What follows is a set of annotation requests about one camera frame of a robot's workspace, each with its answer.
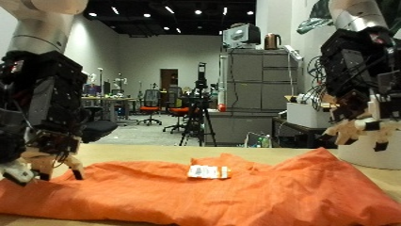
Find orange button-up shirt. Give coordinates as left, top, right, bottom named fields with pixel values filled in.
left=0, top=147, right=401, bottom=226

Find white crumpled bag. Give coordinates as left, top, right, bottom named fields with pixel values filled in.
left=294, top=92, right=322, bottom=106

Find white power strip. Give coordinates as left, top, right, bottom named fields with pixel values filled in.
left=284, top=44, right=305, bottom=62

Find wooden office desk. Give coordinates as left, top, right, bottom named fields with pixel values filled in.
left=80, top=95, right=141, bottom=121

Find white cardboard box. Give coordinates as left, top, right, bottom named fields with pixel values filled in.
left=285, top=100, right=337, bottom=130

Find green leafy plant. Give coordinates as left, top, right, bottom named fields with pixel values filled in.
left=296, top=0, right=401, bottom=36

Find dark side table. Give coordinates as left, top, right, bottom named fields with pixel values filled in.
left=270, top=116, right=338, bottom=149

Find copper kettle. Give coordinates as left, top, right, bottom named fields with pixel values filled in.
left=264, top=32, right=282, bottom=51

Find orange seat office chair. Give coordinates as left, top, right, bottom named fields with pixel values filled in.
left=137, top=89, right=162, bottom=126
left=161, top=87, right=192, bottom=135

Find grey metal cabinet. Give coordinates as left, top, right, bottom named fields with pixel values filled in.
left=218, top=48, right=306, bottom=114

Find white round planter pot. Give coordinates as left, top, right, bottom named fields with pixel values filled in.
left=337, top=125, right=401, bottom=171

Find brown door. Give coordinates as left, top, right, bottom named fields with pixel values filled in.
left=158, top=68, right=180, bottom=92

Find grey box appliance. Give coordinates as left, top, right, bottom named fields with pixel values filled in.
left=221, top=23, right=262, bottom=50

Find green bottles pack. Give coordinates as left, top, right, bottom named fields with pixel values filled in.
left=242, top=131, right=273, bottom=149

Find grey low counter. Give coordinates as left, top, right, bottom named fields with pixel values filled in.
left=204, top=110, right=277, bottom=146

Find black camera tripod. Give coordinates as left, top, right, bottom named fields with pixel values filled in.
left=178, top=62, right=217, bottom=147

